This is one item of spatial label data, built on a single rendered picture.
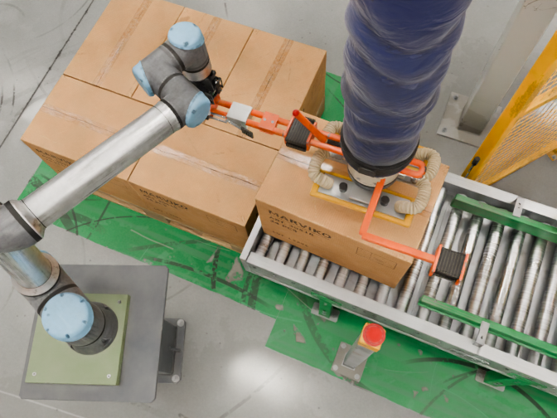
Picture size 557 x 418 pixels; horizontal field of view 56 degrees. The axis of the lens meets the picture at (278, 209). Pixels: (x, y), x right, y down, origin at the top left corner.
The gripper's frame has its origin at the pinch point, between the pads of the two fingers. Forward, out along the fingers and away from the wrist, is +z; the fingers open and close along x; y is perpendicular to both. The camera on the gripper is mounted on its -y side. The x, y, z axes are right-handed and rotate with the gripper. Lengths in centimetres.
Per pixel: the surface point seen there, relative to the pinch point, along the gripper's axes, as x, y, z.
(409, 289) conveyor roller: -17, 88, 65
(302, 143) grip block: -3.3, 37.0, -3.2
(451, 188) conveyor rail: 32, 91, 66
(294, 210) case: -15.5, 38.2, 25.4
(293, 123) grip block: 2.8, 31.4, -2.2
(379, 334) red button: -47, 79, 16
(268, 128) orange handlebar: -1.7, 24.2, -1.8
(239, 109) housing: 1.2, 12.6, -1.7
